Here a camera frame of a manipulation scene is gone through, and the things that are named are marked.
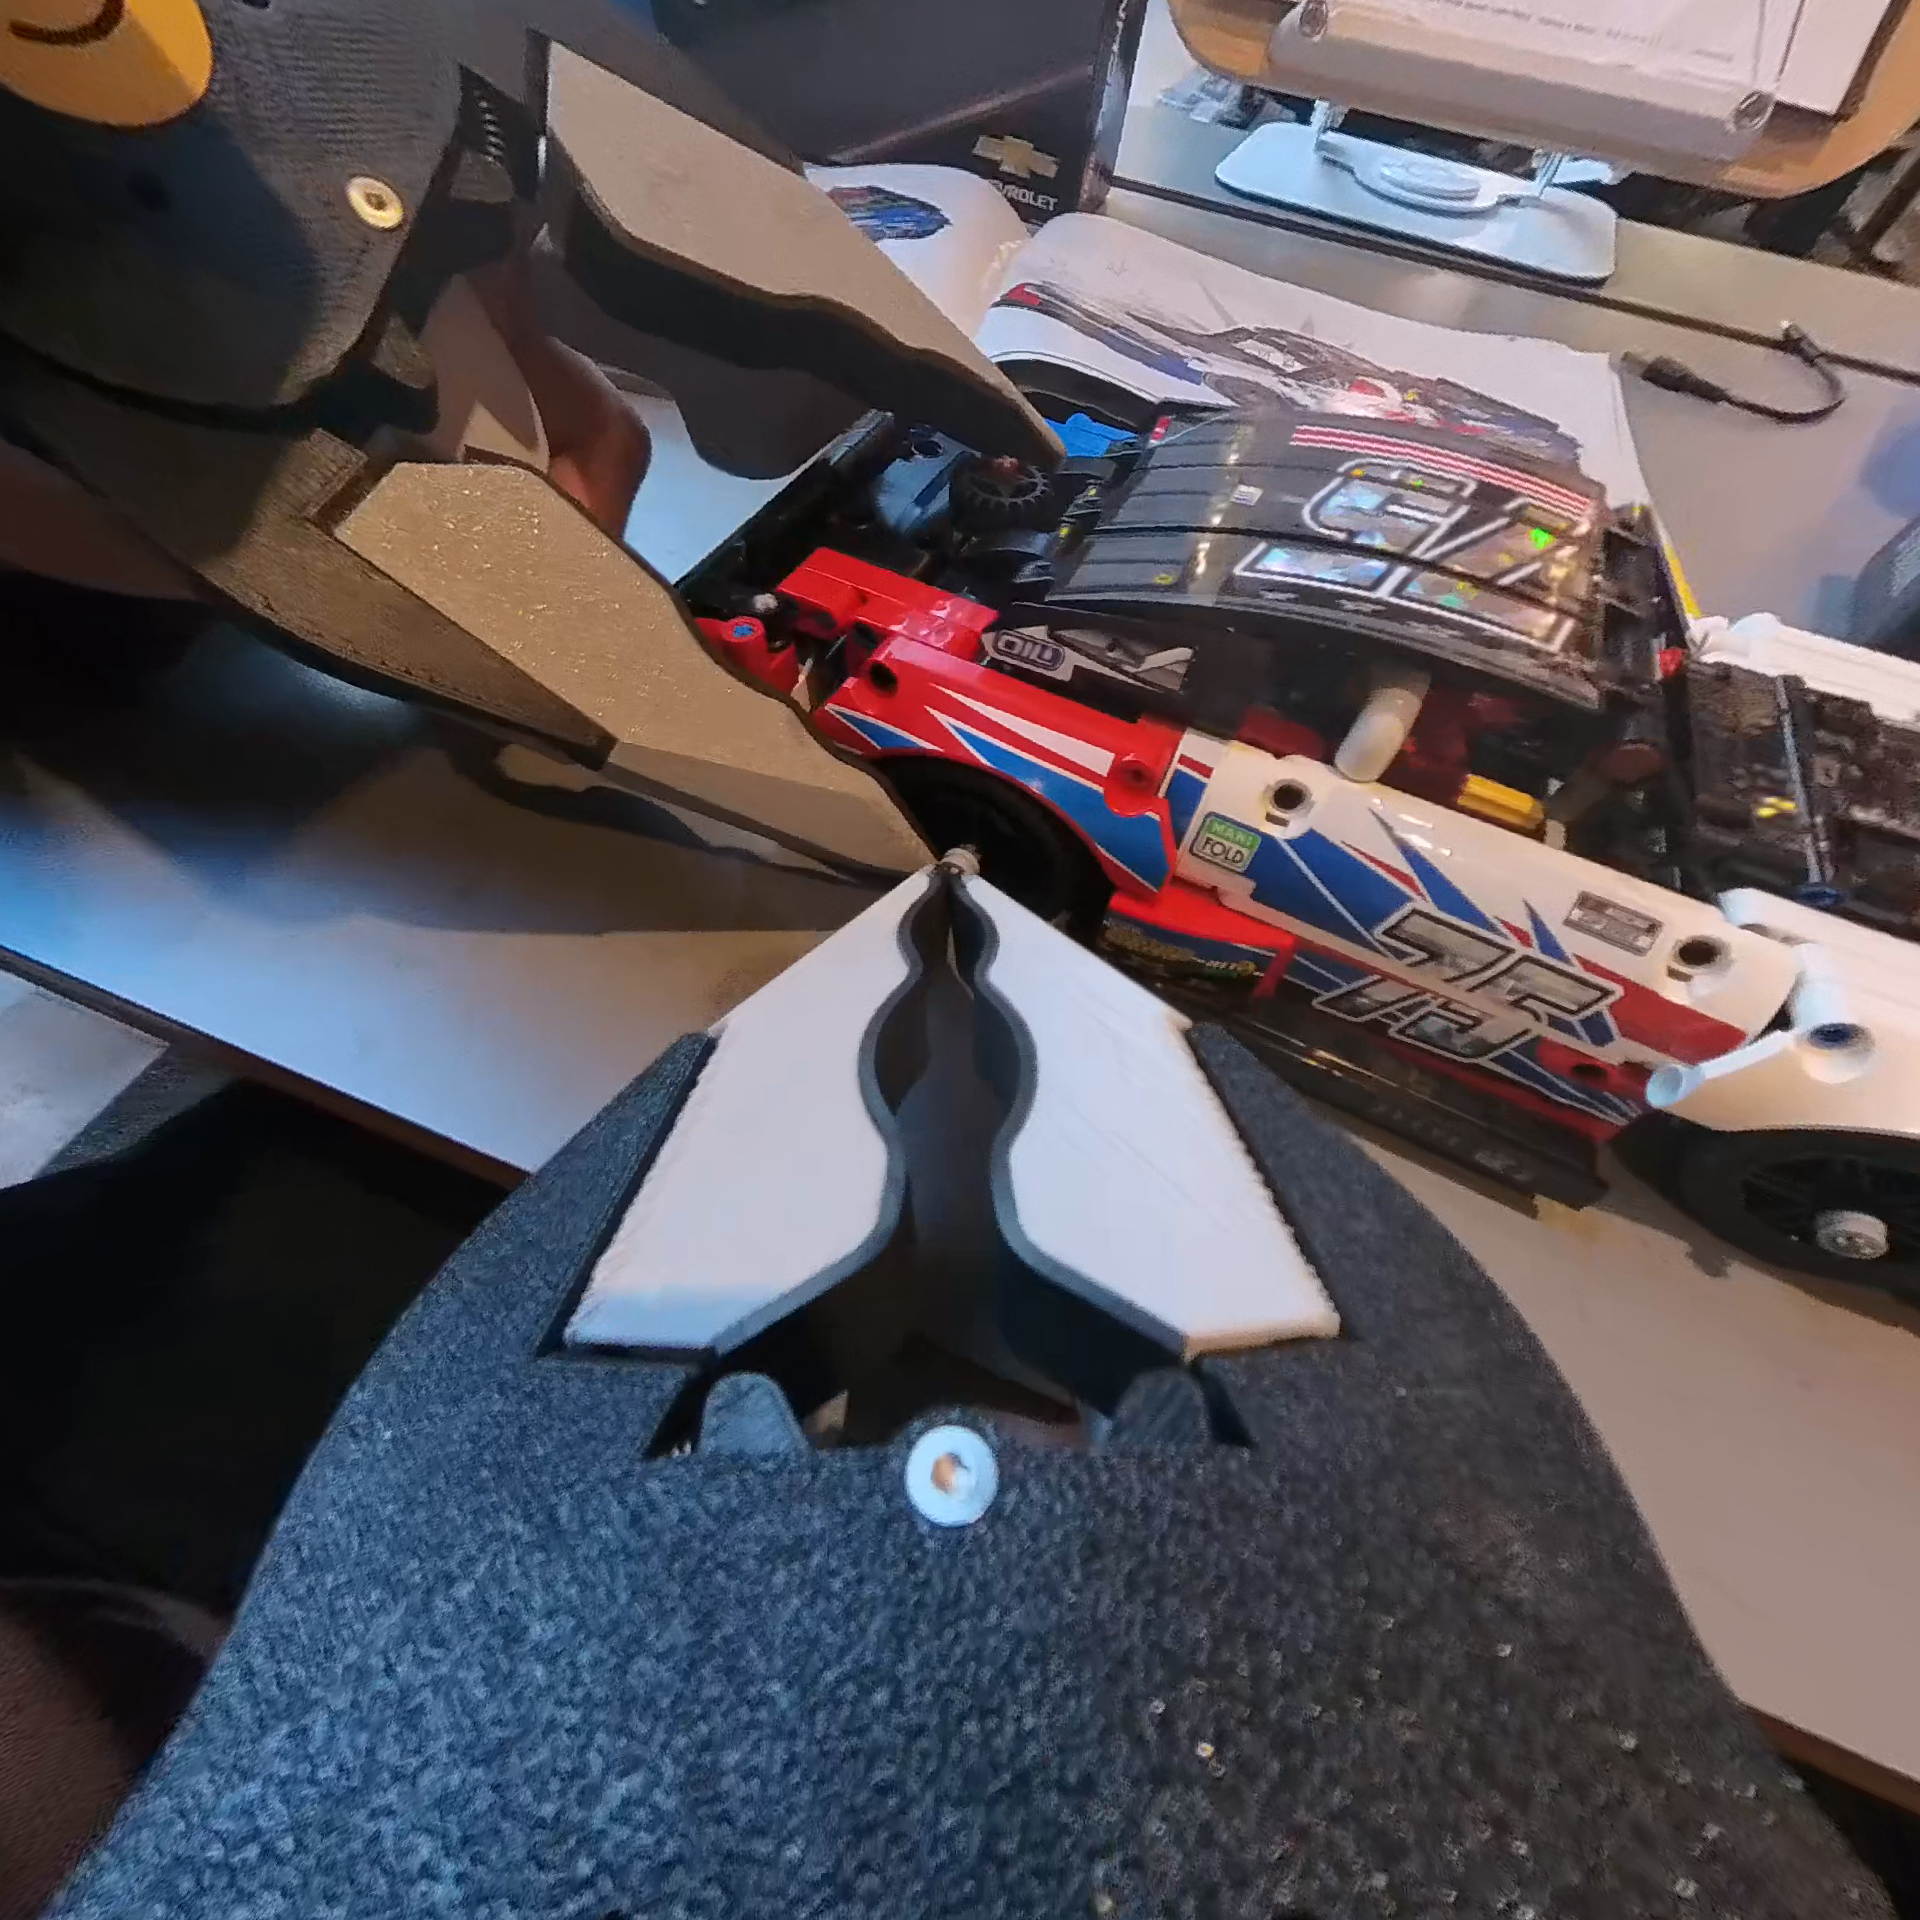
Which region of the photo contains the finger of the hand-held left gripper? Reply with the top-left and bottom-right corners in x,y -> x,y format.
541,35 -> 1070,481
319,462 -> 942,881

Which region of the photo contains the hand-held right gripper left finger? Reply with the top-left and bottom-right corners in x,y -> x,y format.
564,869 -> 951,1411

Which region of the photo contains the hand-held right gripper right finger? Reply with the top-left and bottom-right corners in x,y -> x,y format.
954,871 -> 1342,1411

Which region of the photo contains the toy brick race car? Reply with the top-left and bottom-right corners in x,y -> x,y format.
674,359 -> 1920,1307

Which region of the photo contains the grey desk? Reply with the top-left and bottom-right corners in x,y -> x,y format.
0,150 -> 1920,1802

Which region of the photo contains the person's left hand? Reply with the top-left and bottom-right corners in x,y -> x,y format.
424,265 -> 658,537

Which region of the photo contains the toy race car box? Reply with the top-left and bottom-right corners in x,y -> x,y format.
660,0 -> 1154,229

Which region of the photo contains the race car instruction booklet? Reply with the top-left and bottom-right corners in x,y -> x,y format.
811,161 -> 1638,512

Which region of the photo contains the short black plug cable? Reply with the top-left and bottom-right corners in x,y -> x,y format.
1621,322 -> 1850,426

